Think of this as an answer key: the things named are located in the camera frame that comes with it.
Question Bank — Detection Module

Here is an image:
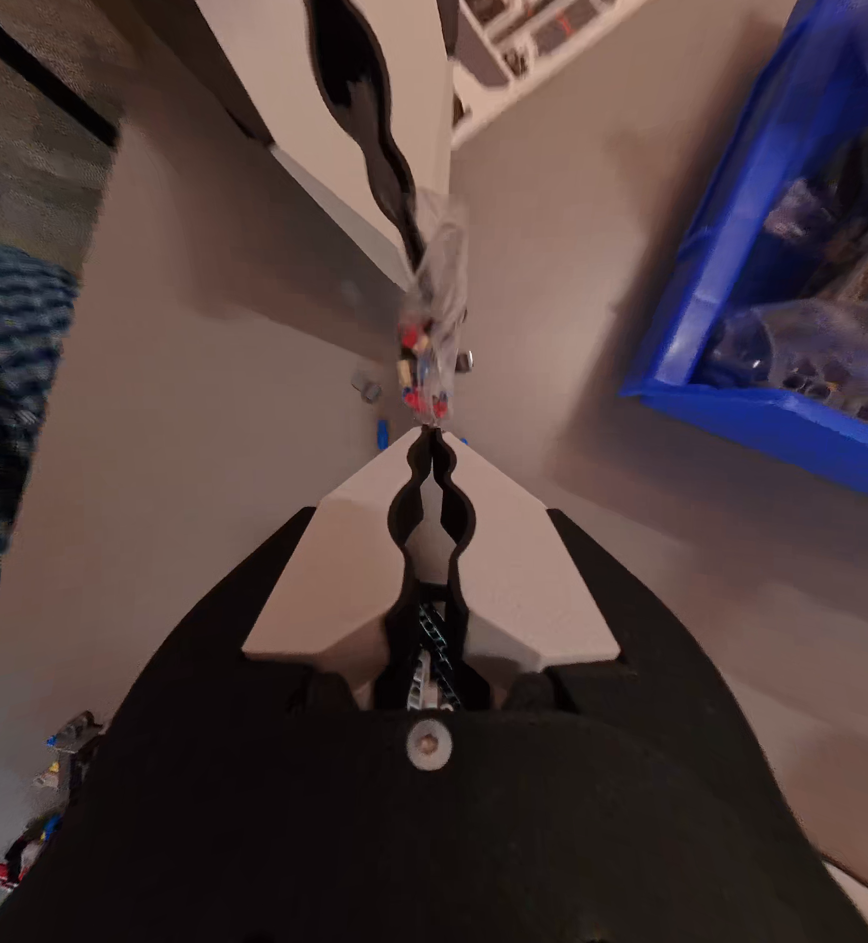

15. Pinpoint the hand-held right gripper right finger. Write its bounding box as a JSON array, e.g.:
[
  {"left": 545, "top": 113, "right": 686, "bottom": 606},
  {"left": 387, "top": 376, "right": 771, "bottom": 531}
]
[{"left": 434, "top": 427, "right": 621, "bottom": 710}]

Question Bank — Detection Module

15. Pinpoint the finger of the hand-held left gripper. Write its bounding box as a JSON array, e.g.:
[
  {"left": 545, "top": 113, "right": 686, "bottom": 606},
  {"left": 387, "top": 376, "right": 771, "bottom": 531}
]
[
  {"left": 194, "top": 0, "right": 425, "bottom": 290},
  {"left": 346, "top": 0, "right": 454, "bottom": 260}
]

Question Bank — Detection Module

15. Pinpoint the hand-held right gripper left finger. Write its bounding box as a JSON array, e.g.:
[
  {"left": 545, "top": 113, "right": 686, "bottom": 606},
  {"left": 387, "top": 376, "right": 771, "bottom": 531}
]
[{"left": 241, "top": 426, "right": 435, "bottom": 710}]

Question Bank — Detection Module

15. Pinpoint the clear bag of lego pieces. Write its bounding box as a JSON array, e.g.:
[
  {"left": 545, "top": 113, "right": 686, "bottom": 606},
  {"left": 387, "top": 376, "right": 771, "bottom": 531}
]
[{"left": 397, "top": 188, "right": 473, "bottom": 430}]

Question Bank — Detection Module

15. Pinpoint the partly built lego model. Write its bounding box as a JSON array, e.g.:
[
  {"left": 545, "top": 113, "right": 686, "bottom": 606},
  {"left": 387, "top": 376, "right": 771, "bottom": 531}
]
[{"left": 0, "top": 709, "right": 107, "bottom": 892}]

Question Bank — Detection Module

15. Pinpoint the pile of bagged lego parts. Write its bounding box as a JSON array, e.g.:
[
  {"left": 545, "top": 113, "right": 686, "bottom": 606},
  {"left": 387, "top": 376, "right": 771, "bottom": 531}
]
[{"left": 699, "top": 0, "right": 868, "bottom": 439}]

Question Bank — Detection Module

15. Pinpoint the blue plastic bin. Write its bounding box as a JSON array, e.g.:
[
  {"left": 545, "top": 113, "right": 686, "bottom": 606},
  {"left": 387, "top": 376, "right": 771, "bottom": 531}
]
[{"left": 620, "top": 0, "right": 868, "bottom": 509}]

